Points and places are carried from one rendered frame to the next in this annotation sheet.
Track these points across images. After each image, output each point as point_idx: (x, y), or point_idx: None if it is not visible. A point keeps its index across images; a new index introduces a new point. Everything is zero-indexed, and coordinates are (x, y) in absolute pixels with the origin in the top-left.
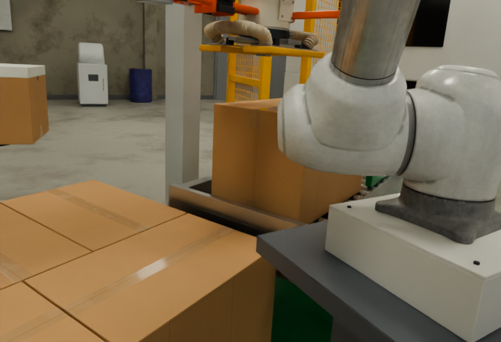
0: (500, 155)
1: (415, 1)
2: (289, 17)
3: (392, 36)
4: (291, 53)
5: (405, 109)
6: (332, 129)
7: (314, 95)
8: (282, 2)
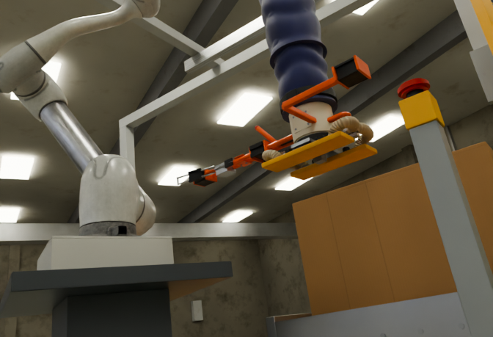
0: (79, 200)
1: (75, 162)
2: (305, 124)
3: (82, 175)
4: (287, 156)
5: None
6: None
7: None
8: (293, 120)
